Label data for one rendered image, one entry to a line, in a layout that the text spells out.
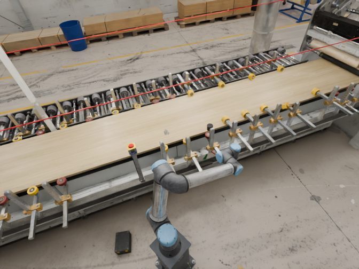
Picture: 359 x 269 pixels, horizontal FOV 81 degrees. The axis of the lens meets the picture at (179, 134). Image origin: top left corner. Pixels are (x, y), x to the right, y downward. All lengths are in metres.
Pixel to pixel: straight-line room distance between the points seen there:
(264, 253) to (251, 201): 0.58
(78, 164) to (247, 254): 1.97
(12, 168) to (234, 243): 2.43
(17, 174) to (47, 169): 0.28
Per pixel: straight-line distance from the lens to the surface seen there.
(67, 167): 2.33
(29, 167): 2.56
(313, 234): 2.97
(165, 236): 1.75
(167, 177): 1.29
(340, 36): 3.86
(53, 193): 2.13
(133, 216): 2.83
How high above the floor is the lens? 2.52
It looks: 46 degrees down
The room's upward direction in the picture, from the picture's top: 5 degrees counter-clockwise
